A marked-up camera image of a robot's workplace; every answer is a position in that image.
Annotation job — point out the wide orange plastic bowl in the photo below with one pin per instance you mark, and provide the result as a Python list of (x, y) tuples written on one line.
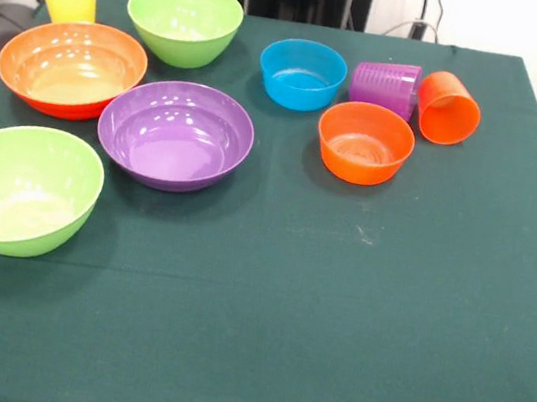
[(65, 74)]

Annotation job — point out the purple plastic cup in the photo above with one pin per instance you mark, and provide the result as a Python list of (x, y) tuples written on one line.
[(384, 87)]

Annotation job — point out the small orange plastic bowl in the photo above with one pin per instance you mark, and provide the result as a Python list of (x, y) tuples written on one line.
[(364, 149)]

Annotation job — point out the blue plastic bowl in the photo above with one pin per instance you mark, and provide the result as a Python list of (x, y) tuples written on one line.
[(298, 89)]

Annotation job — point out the orange plastic cup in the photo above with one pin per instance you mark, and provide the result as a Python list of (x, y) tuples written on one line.
[(446, 111)]

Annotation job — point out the black clamp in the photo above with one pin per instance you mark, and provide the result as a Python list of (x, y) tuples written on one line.
[(417, 31)]

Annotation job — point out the dark green tablecloth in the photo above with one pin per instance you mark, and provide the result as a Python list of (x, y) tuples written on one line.
[(282, 314)]

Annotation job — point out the purple plastic bowl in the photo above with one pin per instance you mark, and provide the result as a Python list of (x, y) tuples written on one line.
[(171, 146)]

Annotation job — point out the lime green plastic bowl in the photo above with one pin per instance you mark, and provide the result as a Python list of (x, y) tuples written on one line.
[(181, 44), (22, 194)]

